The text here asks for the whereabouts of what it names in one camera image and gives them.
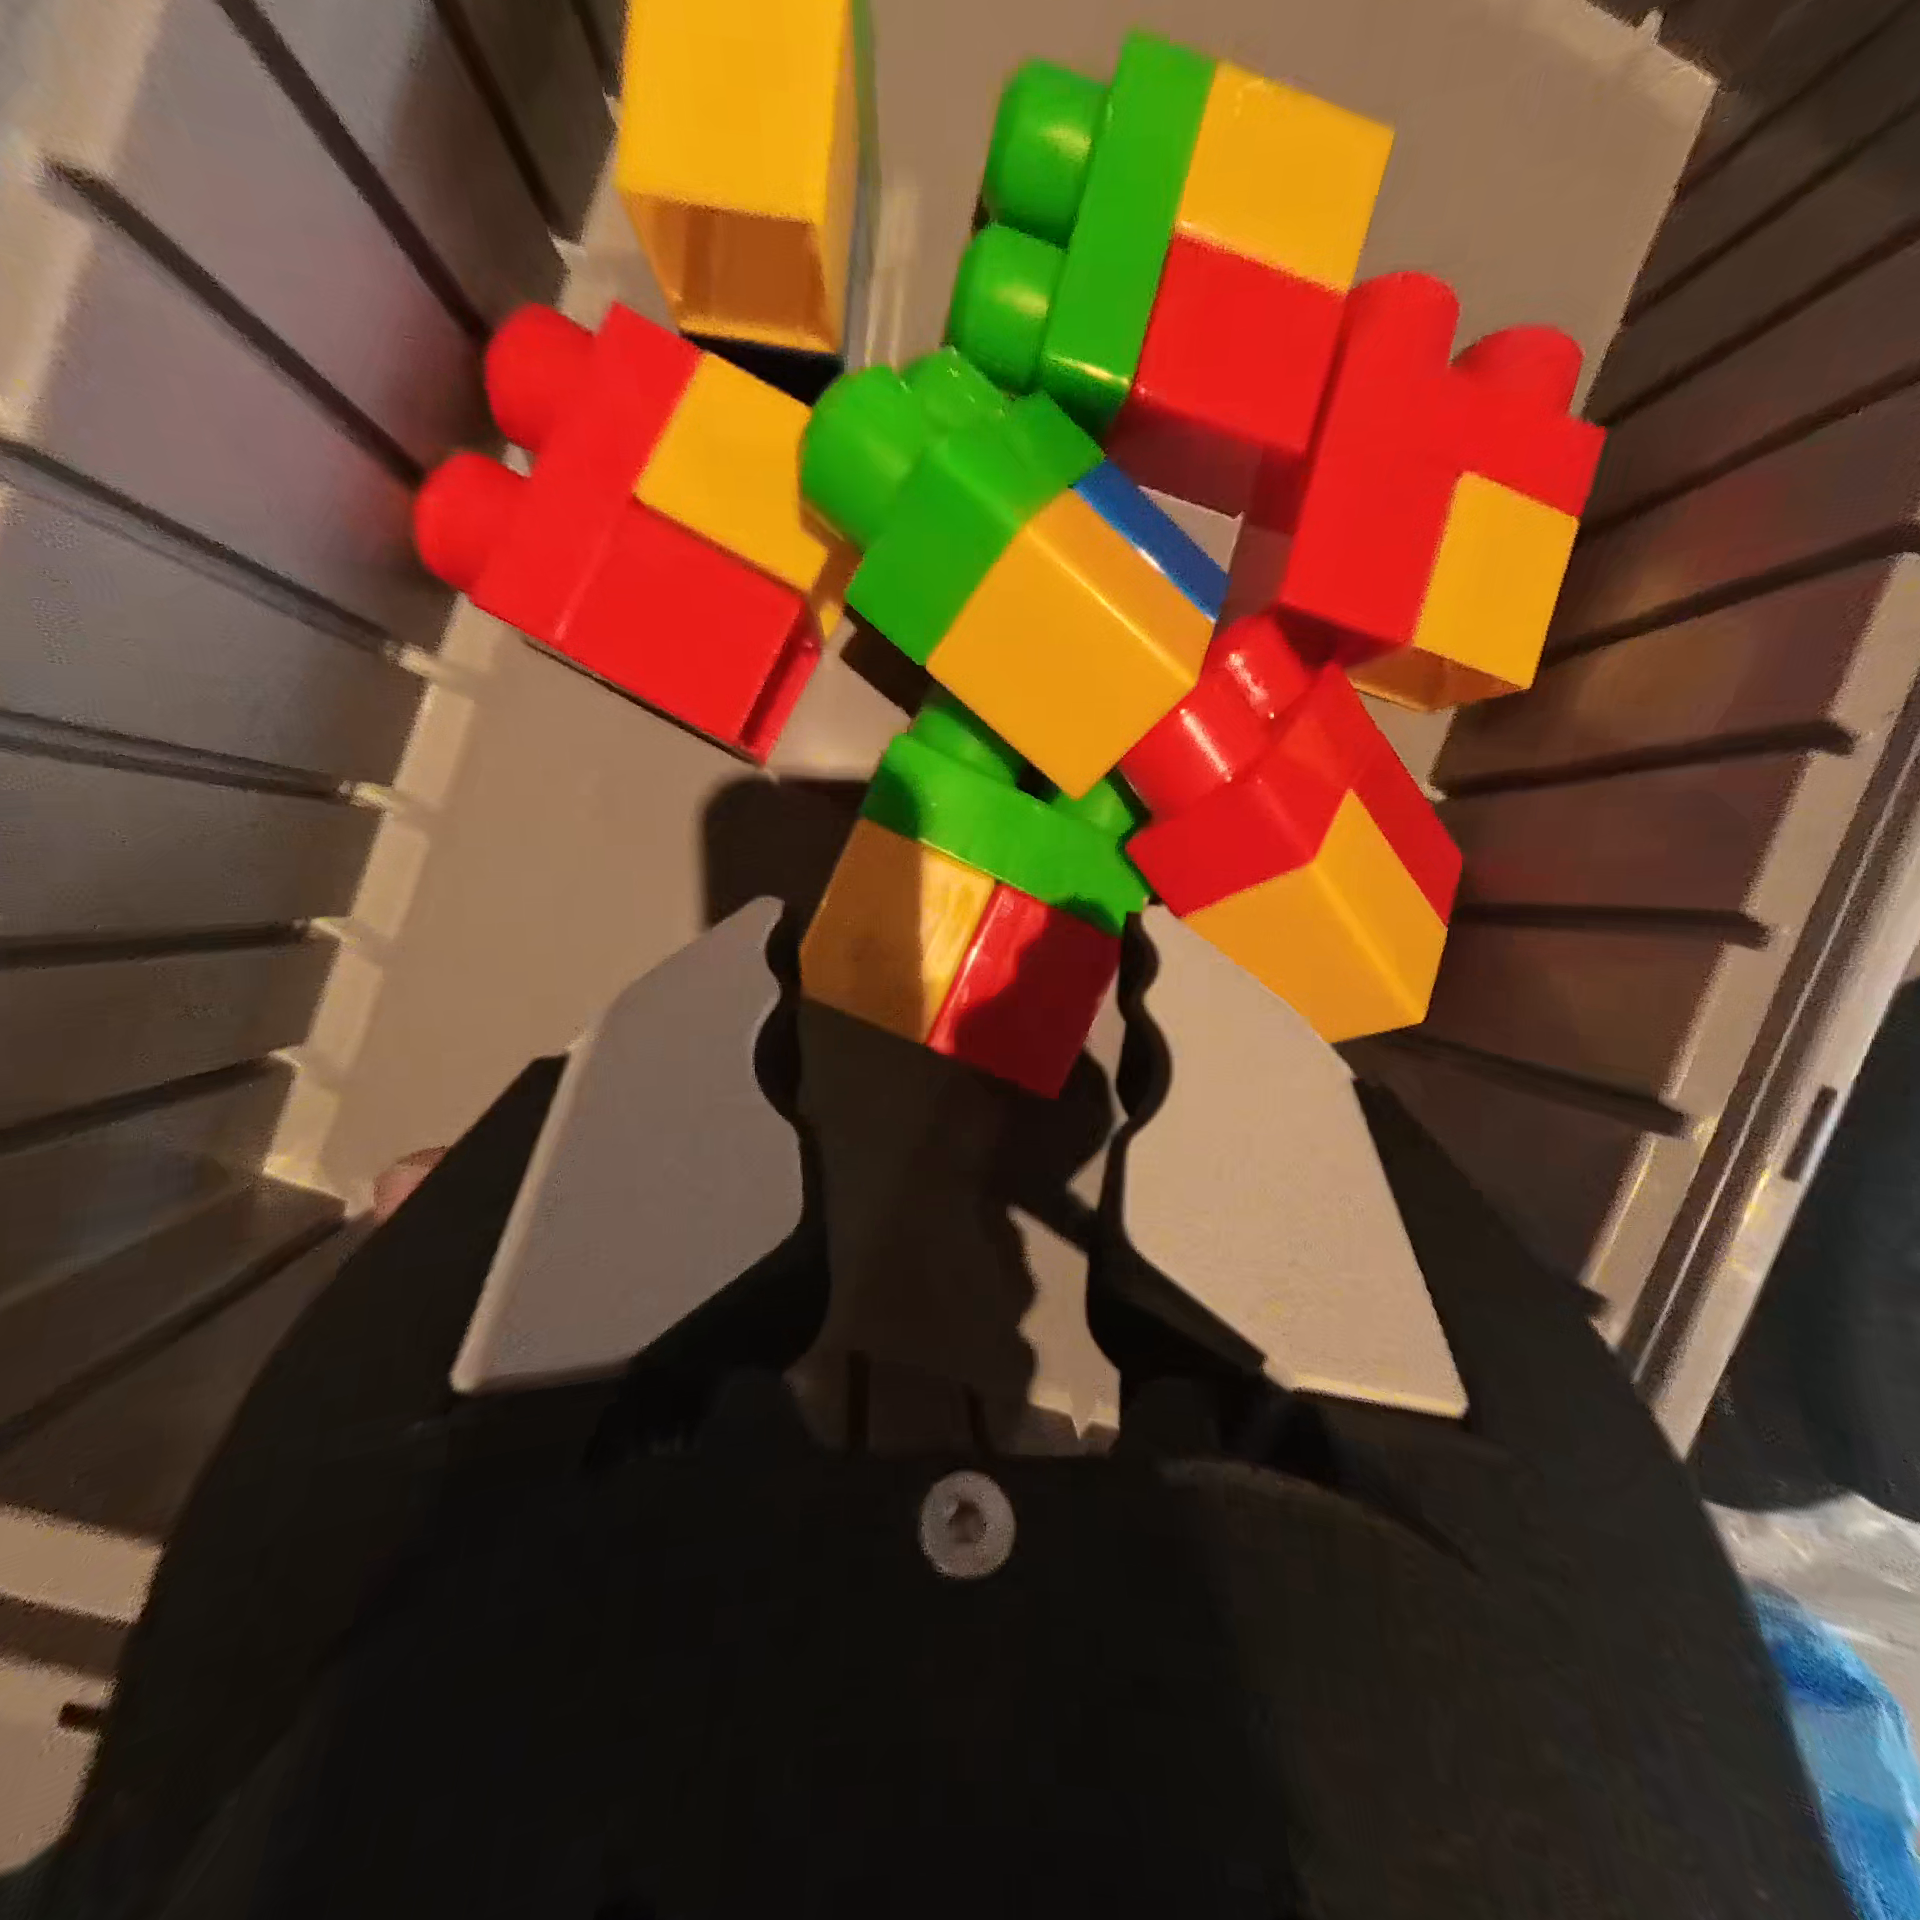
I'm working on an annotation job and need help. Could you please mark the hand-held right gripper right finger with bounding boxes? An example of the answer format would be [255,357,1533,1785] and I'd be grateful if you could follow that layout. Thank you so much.
[1103,915,1469,1420]

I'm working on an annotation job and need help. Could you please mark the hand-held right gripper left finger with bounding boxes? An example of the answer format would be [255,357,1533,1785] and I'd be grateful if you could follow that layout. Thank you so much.
[448,893,826,1396]

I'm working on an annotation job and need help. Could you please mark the red one-stud toy block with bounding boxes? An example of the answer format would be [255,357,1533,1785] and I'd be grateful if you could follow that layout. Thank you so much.
[925,887,1123,1096]

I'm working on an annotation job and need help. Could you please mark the yellow one-stud toy block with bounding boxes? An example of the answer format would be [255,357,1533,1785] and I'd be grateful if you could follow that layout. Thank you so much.
[801,822,999,1043]

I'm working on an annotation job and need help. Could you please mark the green two-stud toy block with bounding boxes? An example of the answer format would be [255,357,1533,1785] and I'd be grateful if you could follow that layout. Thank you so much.
[862,696,1153,932]

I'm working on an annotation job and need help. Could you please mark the grey plastic bin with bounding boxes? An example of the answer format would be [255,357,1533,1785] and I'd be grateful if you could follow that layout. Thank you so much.
[0,0,1920,1862]

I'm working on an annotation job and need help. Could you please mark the pile of assembled block bridges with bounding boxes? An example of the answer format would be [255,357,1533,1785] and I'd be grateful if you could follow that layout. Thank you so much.
[412,0,1606,1043]

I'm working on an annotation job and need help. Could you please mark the black mesh office chair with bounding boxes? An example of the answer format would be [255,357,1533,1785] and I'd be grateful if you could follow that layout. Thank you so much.
[1693,983,1920,1516]

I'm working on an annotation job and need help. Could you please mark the blue cloth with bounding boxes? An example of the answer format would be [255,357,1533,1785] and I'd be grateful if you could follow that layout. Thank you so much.
[1745,1582,1920,1920]

